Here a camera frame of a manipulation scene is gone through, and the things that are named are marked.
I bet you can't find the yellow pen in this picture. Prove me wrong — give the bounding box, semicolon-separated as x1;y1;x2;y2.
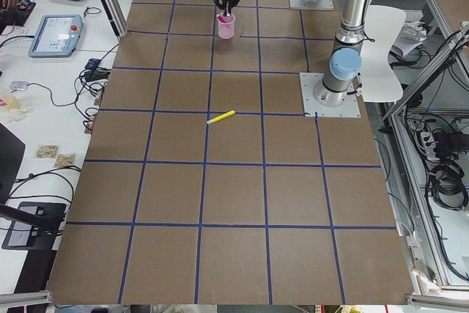
206;110;235;125

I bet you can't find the white chair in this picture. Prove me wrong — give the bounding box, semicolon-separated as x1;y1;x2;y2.
361;5;406;103

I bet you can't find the black tablet stand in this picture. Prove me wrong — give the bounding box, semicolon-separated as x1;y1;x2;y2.
1;202;67;250

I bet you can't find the near teach pendant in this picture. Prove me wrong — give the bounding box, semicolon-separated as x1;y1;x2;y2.
29;15;83;58

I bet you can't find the pink mesh cup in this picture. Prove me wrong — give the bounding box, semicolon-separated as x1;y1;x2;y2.
216;13;236;40

